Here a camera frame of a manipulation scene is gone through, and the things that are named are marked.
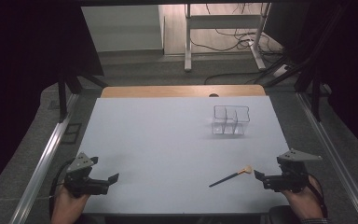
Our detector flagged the black floor plate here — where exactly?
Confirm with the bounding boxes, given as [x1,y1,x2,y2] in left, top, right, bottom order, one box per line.
[60,122,83,145]

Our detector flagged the person's right hand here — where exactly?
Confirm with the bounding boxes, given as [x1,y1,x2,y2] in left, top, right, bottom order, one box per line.
[281,175,324,221]

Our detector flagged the white metal desk frame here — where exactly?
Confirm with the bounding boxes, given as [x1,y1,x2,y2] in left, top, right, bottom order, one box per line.
[184,3,272,73]

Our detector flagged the aluminium rail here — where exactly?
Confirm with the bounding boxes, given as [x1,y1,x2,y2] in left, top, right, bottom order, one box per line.
[296,91,358,224]
[16,92,79,224]

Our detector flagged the long black floor cable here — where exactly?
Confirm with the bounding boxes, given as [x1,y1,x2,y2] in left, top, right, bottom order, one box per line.
[203,71,264,86]

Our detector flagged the pale table cover board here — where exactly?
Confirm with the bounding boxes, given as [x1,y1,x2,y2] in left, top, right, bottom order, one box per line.
[82,95,291,217]

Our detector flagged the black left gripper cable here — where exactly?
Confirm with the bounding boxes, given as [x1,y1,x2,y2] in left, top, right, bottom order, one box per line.
[48,158,76,218]

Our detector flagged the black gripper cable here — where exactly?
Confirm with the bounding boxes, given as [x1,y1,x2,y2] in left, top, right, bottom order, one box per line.
[307,173,329,219]
[48,158,76,218]

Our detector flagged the black metal stand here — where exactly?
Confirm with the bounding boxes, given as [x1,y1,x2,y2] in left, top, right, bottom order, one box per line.
[262,3,352,123]
[57,68,109,123]

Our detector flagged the white power strip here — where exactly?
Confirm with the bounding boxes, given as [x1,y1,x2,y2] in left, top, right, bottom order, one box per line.
[272,63,291,78]

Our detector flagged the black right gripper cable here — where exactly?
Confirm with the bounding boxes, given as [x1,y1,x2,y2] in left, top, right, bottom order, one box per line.
[307,173,329,219]

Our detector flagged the dark curtain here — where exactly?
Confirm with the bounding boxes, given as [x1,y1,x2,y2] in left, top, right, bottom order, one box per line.
[0,0,104,200]
[263,0,358,161]

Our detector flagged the clear plastic divided organizer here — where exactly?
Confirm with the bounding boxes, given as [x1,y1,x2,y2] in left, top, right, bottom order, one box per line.
[211,105,251,136]

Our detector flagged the person's left hand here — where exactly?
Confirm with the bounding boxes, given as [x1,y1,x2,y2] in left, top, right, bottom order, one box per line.
[50,186,91,224]

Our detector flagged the makeup brush with dark handle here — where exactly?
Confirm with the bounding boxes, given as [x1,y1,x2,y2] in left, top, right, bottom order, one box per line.
[208,165,254,189]

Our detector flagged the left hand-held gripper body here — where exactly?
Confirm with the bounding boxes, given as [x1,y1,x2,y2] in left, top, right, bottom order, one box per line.
[63,152,110,199]

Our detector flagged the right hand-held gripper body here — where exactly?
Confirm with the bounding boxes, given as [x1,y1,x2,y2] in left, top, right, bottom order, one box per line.
[263,148,323,193]

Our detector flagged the tangled black floor cables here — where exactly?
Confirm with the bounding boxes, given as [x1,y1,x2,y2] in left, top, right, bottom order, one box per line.
[188,3,284,58]

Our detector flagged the wooden table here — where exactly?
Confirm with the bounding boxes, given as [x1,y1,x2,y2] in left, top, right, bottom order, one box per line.
[101,84,267,99]

